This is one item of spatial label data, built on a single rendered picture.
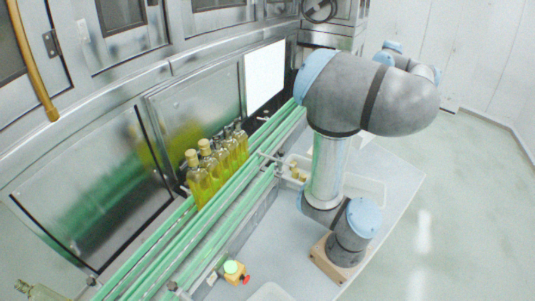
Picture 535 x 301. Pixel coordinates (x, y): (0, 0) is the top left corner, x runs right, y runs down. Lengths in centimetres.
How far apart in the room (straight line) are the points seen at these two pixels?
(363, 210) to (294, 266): 36
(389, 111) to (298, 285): 68
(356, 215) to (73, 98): 78
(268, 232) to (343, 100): 70
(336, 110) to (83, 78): 55
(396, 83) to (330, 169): 25
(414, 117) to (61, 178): 76
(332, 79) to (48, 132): 58
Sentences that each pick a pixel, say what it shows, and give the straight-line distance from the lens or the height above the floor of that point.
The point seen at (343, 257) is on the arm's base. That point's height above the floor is 89.
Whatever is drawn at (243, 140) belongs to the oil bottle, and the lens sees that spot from 83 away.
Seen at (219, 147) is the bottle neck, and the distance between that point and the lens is 74.
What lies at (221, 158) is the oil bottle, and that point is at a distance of 75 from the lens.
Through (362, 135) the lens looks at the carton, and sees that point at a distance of 85.
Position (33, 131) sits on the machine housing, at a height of 139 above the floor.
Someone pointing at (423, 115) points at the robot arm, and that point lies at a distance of 37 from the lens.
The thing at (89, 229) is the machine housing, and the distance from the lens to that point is 78.
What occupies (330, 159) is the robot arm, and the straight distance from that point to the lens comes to 47.
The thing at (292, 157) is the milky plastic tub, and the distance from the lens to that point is 112.
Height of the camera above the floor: 156
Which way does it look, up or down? 40 degrees down
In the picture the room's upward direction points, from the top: straight up
